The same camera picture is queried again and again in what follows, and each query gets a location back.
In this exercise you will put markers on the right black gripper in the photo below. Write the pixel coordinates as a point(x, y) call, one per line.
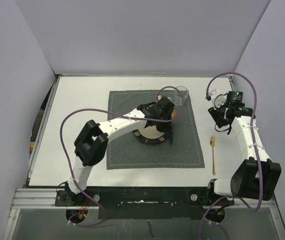
point(214, 112)

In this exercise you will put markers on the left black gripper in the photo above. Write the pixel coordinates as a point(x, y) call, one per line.
point(165, 128)

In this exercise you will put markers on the gold spoon green handle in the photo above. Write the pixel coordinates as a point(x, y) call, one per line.
point(173, 115)

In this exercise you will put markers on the clear drinking glass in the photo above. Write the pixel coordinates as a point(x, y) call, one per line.
point(180, 95)

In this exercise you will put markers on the gold fork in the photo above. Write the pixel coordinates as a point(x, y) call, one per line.
point(212, 144)

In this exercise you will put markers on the dark rimmed dinner plate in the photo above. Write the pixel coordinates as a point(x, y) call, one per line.
point(150, 135)

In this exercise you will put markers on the grey cloth placemat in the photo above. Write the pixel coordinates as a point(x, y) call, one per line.
point(131, 151)

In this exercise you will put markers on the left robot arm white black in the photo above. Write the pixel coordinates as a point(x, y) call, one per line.
point(92, 141)

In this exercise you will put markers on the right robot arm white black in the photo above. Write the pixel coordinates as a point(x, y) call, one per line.
point(257, 176)

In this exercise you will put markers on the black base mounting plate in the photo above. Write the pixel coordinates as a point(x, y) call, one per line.
point(144, 202)

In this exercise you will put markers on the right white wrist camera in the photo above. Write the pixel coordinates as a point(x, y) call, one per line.
point(217, 98)

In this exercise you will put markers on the aluminium frame rail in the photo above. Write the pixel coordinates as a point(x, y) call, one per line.
point(45, 198)

